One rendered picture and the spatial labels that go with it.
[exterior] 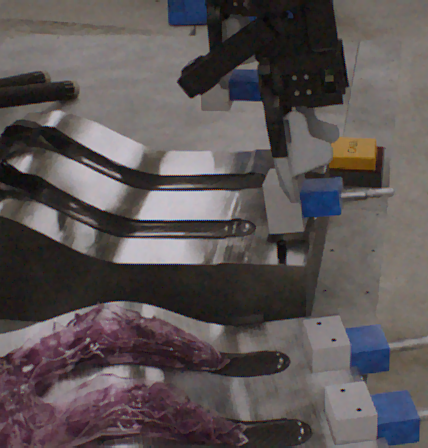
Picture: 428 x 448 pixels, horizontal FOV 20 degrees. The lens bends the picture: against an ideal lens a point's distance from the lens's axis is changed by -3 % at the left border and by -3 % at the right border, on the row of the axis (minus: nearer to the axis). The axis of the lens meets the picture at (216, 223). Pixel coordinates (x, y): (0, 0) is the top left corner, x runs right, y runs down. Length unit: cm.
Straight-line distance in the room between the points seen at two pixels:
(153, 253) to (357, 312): 23
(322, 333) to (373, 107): 71
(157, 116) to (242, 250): 57
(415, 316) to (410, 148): 88
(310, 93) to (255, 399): 31
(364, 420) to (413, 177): 234
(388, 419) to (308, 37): 39
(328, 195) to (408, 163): 219
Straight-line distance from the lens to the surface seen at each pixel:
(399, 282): 286
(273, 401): 108
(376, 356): 112
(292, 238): 130
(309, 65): 117
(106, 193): 135
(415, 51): 422
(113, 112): 179
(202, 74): 120
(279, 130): 118
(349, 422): 102
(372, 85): 185
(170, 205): 134
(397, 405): 105
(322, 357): 111
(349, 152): 155
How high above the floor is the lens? 152
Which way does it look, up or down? 29 degrees down
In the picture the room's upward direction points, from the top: 3 degrees counter-clockwise
